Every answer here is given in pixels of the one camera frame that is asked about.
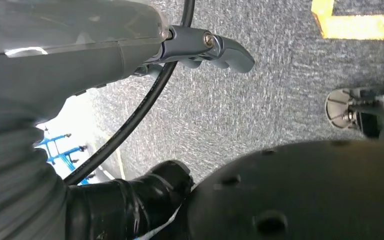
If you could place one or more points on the black taped robot tube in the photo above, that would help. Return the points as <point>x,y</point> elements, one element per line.
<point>119,208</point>

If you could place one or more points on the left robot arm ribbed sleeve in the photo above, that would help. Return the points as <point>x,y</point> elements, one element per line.
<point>13,185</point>

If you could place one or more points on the robot foot mechanism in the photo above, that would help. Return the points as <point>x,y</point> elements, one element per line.
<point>371,112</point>

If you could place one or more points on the blue metal shelf rack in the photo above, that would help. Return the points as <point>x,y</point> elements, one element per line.
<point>54,140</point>

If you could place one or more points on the yellow floor tape square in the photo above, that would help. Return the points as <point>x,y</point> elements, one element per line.
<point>361,28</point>

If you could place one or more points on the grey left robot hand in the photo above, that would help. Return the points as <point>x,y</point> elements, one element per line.
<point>79,63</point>

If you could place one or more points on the black round robot shell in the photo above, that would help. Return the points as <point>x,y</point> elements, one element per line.
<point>311,192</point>

